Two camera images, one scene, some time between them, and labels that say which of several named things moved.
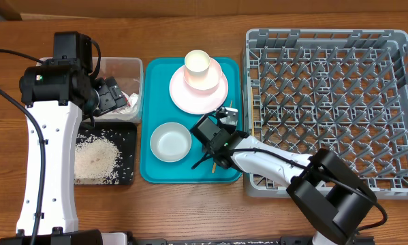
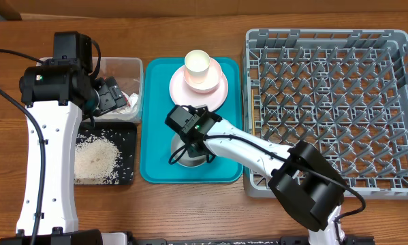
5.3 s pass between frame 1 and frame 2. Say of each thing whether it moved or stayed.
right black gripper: moved
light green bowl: moved
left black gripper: stayed
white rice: stayed
